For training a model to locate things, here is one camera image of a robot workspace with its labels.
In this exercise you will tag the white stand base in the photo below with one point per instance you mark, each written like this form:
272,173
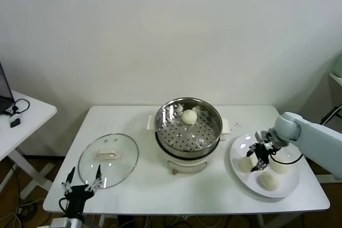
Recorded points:
326,178

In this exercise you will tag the white shelf board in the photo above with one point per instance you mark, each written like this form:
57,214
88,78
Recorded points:
337,79

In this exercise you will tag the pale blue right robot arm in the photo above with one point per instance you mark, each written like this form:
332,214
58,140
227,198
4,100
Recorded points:
315,134

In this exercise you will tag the white table leg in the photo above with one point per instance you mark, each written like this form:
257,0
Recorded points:
261,221
101,221

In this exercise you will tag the perforated steel steamer basket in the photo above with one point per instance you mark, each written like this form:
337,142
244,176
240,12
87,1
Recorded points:
187,138

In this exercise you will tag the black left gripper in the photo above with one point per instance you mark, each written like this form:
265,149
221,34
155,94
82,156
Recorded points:
77,194

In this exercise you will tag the white side table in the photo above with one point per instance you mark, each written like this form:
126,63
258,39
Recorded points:
34,121

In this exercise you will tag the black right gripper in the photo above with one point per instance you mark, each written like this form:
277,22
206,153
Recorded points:
263,150

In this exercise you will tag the black laptop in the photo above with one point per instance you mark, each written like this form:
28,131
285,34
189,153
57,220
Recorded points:
3,105

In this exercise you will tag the black white adapter dongle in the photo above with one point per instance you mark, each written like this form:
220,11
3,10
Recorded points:
15,122

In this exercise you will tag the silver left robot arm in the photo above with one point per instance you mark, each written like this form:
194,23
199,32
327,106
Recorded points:
66,222

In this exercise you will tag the white oval plate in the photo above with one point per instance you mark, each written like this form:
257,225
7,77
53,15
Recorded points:
290,185

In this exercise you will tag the white steamed baozi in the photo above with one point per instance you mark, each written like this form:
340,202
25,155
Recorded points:
280,168
244,165
189,117
268,181

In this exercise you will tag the white electric cooker pot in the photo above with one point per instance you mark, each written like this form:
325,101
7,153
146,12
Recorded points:
184,165

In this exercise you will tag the glass pot lid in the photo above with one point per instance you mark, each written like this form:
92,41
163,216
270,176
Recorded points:
117,164

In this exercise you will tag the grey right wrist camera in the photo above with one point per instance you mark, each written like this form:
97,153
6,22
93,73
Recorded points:
261,135

